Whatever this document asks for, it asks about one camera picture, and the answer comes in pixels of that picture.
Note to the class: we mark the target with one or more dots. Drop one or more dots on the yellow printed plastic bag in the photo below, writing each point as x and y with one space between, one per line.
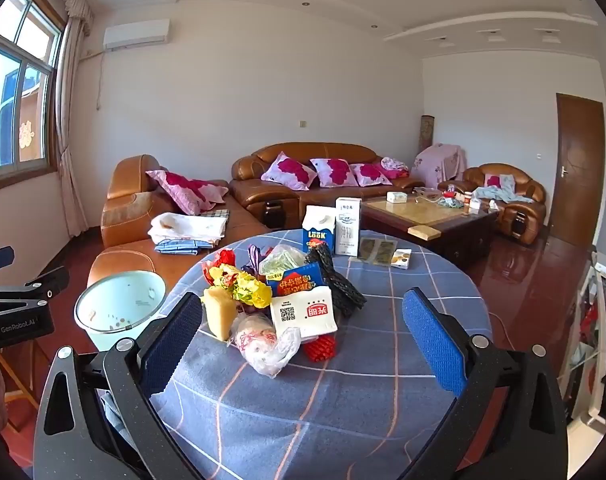
250 290

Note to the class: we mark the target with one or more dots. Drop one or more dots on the light blue clothes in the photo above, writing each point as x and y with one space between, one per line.
500 192

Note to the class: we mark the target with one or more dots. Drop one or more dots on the white carton with red label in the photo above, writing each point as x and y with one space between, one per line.
308 315

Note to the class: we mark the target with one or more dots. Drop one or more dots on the blue plaid tablecloth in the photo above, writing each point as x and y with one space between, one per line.
333 410

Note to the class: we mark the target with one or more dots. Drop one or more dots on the beige flat box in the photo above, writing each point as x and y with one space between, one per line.
424 232

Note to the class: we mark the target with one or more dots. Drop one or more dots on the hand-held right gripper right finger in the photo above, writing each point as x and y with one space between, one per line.
433 340

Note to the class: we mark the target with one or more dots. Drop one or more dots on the pink floral blanket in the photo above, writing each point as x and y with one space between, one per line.
394 165

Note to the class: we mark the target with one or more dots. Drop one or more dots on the white tissue box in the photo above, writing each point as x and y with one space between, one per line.
397 197

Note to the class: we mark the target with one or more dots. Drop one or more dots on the brown leather armchair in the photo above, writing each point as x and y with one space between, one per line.
513 180

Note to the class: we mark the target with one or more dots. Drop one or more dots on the folded blue plaid cloth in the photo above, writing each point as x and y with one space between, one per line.
180 246

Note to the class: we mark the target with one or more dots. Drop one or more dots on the brown leather three-seat sofa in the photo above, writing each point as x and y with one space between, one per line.
328 160

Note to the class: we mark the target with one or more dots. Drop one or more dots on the checkered cloth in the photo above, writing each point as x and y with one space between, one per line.
215 213

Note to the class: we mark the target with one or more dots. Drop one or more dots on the white air conditioner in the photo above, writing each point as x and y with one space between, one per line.
135 35

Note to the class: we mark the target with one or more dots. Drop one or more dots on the small white and orange box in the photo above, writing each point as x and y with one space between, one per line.
400 258

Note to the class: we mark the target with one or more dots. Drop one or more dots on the clear bag with green contents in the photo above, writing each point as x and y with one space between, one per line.
283 260

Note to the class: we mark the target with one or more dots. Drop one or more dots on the large pink floral pillow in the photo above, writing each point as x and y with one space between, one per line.
188 190

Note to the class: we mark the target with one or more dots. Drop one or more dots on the yellow sponge block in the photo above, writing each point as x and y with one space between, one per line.
220 312

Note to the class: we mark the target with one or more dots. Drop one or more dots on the beige curtain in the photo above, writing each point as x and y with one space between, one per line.
70 135

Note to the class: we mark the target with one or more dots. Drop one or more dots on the tall white milk carton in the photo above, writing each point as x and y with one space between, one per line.
348 230

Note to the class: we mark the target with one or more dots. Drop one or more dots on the light blue trash bin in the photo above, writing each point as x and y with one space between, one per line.
118 300

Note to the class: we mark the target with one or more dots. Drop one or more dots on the dark gold flat packet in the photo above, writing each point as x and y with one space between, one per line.
385 252
368 250

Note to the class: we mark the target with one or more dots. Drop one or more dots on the blue and red snack packet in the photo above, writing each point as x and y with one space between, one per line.
295 281

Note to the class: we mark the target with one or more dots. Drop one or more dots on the folded white cloth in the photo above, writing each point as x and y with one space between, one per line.
188 227

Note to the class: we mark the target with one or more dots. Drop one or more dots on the clear plastic bag red print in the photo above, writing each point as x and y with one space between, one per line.
263 347

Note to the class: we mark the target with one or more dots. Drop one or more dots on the brown wooden door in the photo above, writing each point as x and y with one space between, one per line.
578 170

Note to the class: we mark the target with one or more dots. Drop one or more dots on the wooden chair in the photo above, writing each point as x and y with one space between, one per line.
20 390

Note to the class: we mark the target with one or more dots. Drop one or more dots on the dark wooden coffee table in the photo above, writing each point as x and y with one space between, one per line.
433 217

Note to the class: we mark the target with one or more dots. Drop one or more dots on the cluttered white rack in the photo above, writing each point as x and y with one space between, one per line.
598 340

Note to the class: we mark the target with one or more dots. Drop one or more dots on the purple wrapper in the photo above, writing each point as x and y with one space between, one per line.
253 257

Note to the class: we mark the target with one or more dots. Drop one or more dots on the red honeycomb paper piece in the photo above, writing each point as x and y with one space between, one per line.
320 350

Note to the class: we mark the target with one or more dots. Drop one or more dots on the black knitted bundle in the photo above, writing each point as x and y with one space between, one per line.
340 285

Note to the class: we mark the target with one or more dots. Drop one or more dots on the pink cloth-covered appliance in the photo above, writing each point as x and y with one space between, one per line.
440 165

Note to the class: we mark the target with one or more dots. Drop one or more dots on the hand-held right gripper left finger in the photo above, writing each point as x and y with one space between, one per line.
173 340

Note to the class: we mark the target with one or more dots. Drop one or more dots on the brown leather chaise sofa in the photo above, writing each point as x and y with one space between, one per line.
128 200

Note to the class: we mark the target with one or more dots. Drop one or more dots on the window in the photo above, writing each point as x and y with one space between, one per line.
18 85

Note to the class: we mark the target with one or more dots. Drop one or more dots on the blue milk carton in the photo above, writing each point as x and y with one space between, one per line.
318 235

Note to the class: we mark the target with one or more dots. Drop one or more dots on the rolled standing mat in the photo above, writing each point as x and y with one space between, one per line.
427 135

